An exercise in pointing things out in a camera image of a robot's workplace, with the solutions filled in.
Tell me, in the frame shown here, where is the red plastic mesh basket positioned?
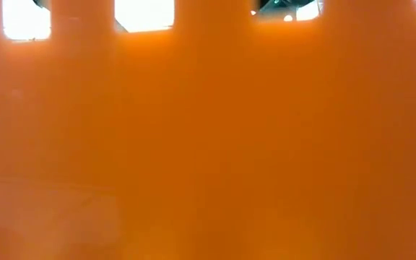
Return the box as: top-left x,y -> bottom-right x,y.
0,0 -> 416,260

